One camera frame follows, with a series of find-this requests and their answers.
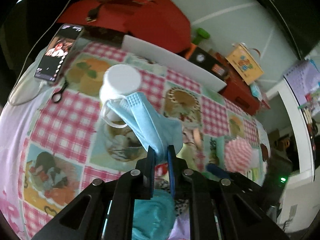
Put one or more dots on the black smartphone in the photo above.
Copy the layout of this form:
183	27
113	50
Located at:
56	52

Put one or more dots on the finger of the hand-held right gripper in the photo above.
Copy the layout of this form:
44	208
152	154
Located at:
216	170

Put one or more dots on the white board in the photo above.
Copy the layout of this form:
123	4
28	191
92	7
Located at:
175	60

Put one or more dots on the blue face mask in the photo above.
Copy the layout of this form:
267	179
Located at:
150	125

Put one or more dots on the pink checkered printed tablecloth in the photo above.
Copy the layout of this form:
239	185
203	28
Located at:
67	120

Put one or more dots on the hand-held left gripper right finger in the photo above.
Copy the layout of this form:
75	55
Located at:
171	172

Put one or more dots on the black box with orange side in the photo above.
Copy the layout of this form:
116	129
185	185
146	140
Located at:
202	58

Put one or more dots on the red carton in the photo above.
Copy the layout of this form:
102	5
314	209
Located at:
237	90

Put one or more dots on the dark floral box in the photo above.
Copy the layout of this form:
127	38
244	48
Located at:
105	36

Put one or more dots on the white cabinet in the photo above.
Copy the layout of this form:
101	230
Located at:
297	155

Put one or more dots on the leopard print cloth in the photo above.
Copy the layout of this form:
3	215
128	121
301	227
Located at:
181	206

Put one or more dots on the light blue packet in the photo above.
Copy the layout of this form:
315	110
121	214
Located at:
255	90

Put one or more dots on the green plastic object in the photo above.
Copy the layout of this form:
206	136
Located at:
200	36

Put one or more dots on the large red box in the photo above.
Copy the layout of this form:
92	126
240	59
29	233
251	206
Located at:
150	17

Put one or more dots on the white plastic bottle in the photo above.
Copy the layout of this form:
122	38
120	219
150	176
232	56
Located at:
122	78

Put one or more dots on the teal cloth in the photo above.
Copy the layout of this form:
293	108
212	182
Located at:
150	215

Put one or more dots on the lavender cloth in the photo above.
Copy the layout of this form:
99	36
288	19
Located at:
15	135

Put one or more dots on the yellow printed gift box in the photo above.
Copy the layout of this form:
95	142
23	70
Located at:
243	63

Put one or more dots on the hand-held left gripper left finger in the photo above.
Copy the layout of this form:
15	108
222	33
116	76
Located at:
151	172

